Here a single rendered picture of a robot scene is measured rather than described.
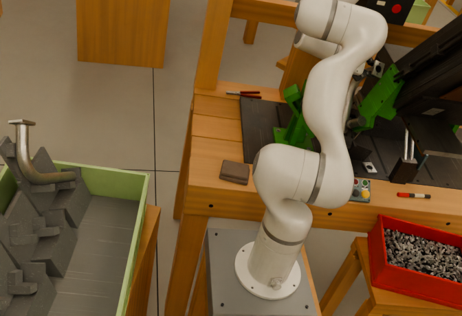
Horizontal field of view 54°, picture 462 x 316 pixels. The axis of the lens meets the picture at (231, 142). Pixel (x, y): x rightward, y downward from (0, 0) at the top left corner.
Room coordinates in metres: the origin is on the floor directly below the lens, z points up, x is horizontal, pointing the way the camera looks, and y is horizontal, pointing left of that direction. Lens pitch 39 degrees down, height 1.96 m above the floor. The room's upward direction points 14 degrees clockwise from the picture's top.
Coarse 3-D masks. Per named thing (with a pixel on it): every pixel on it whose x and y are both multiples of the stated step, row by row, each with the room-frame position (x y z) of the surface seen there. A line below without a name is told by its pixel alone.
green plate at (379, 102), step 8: (392, 64) 1.50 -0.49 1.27; (392, 72) 1.47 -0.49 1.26; (384, 80) 1.47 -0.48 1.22; (392, 80) 1.44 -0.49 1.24; (400, 80) 1.40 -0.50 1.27; (376, 88) 1.48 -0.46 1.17; (384, 88) 1.44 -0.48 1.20; (392, 88) 1.41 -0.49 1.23; (400, 88) 1.41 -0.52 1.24; (368, 96) 1.48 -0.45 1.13; (376, 96) 1.45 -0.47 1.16; (384, 96) 1.41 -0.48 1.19; (392, 96) 1.39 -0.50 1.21; (360, 104) 1.49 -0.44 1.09; (368, 104) 1.45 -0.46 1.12; (376, 104) 1.41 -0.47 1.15; (384, 104) 1.39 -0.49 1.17; (392, 104) 1.41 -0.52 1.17; (360, 112) 1.46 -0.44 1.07; (368, 112) 1.42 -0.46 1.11; (376, 112) 1.39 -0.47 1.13; (384, 112) 1.41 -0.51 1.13; (392, 112) 1.41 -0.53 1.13
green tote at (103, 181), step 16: (0, 176) 0.84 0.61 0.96; (96, 176) 0.96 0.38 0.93; (112, 176) 0.96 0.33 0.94; (128, 176) 0.97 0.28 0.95; (144, 176) 0.98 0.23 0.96; (0, 192) 0.81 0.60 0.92; (96, 192) 0.96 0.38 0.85; (112, 192) 0.96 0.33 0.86; (128, 192) 0.97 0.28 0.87; (144, 192) 0.91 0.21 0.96; (0, 208) 0.79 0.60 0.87; (144, 208) 0.94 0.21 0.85; (128, 272) 0.64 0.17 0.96; (128, 288) 0.67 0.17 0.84
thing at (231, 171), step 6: (228, 162) 1.16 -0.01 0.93; (234, 162) 1.17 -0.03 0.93; (222, 168) 1.13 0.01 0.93; (228, 168) 1.13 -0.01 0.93; (234, 168) 1.14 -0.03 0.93; (240, 168) 1.15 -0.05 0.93; (246, 168) 1.16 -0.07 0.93; (222, 174) 1.11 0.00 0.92; (228, 174) 1.11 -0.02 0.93; (234, 174) 1.11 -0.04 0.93; (240, 174) 1.12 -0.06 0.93; (246, 174) 1.13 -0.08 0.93; (228, 180) 1.10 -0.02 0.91; (234, 180) 1.10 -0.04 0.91; (240, 180) 1.11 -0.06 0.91; (246, 180) 1.11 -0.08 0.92
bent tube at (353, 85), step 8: (376, 64) 1.50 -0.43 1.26; (384, 64) 1.52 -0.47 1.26; (376, 72) 1.48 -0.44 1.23; (352, 80) 1.56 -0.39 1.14; (360, 80) 1.55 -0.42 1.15; (352, 88) 1.54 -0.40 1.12; (352, 96) 1.52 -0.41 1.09; (344, 104) 1.50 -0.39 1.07; (344, 112) 1.47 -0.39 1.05; (344, 120) 1.44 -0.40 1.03; (344, 128) 1.42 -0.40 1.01
